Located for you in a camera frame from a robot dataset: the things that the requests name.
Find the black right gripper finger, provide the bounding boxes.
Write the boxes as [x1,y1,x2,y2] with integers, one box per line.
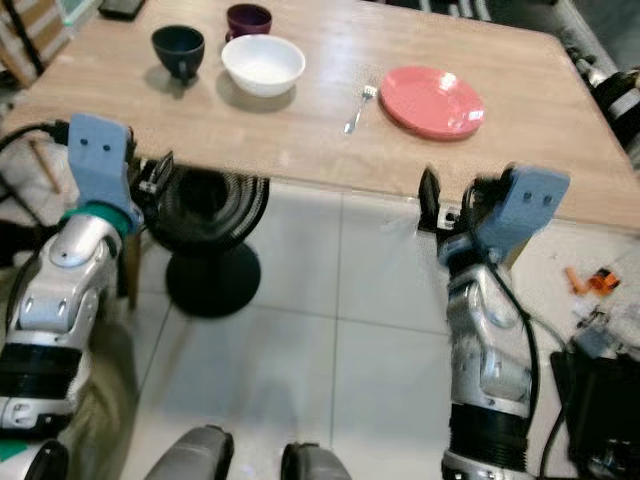
[460,178,491,221]
[418,166,446,233]

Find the pink plate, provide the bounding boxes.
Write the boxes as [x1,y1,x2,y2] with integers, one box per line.
[380,66,487,141]

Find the silver metal fork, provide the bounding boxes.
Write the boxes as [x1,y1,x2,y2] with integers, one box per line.
[344,85,378,135]

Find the black floor fan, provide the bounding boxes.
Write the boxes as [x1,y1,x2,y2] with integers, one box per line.
[150,160,271,319]

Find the dark blue cup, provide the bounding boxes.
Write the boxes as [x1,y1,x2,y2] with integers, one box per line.
[151,25,206,83]

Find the small orange objects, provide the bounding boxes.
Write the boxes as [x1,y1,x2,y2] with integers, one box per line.
[565,267,621,298]

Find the white bowl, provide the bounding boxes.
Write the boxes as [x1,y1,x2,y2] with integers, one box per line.
[221,34,307,98]

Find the black flat object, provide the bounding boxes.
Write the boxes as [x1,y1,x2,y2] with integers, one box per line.
[98,0,148,21]

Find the dark purple cup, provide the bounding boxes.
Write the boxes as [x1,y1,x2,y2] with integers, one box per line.
[225,3,273,41]

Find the wooden chair with striped cushion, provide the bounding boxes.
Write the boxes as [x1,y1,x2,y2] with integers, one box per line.
[0,0,76,196]

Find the black box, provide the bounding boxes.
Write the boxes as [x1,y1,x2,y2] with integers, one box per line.
[550,335,640,480]

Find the olive plastic sheet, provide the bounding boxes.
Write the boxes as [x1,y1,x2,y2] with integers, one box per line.
[60,320,136,480]

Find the grey robot right leg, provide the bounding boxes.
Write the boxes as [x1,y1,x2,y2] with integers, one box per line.
[280,442,356,480]

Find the grey robot leg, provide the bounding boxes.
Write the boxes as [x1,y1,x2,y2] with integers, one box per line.
[143,425,236,480]
[280,442,356,480]

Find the grey robot left leg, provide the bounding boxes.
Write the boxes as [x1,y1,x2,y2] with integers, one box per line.
[143,425,236,480]

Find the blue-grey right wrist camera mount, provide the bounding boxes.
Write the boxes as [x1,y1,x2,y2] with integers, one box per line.
[465,165,571,257]

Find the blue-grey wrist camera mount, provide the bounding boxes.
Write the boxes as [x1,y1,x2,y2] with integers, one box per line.
[67,113,144,227]
[465,165,571,257]

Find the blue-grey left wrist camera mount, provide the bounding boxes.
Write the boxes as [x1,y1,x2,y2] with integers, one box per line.
[67,113,144,227]

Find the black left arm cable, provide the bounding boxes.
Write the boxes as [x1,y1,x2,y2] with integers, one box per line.
[0,120,73,153]

